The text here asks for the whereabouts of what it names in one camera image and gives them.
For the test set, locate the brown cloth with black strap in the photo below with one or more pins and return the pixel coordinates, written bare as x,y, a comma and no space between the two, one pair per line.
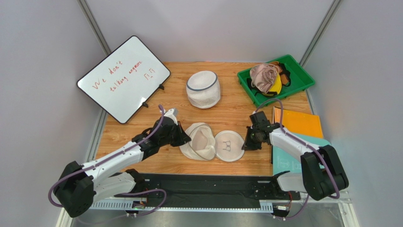
283,73

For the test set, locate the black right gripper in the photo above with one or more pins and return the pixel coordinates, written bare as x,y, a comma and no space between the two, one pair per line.
251,137

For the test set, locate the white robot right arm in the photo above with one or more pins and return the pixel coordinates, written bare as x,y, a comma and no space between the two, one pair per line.
322,174

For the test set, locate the pink satin cloth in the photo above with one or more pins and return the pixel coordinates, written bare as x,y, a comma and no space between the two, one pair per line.
259,71

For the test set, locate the beige-trimmed white mesh bag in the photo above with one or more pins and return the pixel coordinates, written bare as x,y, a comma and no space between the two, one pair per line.
204,146

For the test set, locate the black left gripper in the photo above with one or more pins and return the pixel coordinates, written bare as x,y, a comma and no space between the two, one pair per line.
183,137

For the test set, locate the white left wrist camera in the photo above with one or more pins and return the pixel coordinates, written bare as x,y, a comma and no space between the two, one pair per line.
172,114

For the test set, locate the orange clip file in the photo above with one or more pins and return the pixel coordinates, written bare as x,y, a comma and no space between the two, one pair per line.
302,123

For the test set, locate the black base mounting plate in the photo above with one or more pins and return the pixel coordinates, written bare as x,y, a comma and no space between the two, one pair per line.
211,191

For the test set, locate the teal folder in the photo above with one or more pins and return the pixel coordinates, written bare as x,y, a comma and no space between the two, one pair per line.
282,161

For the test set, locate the blue-trimmed white mesh bag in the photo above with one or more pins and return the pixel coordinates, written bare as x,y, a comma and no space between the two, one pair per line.
203,89

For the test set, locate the whiteboard with red writing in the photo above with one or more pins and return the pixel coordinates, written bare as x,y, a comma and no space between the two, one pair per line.
123,81

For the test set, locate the yellow cloth with black strap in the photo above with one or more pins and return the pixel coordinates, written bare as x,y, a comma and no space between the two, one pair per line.
270,85

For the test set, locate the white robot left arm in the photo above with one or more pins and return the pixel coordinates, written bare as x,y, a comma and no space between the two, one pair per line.
81,185

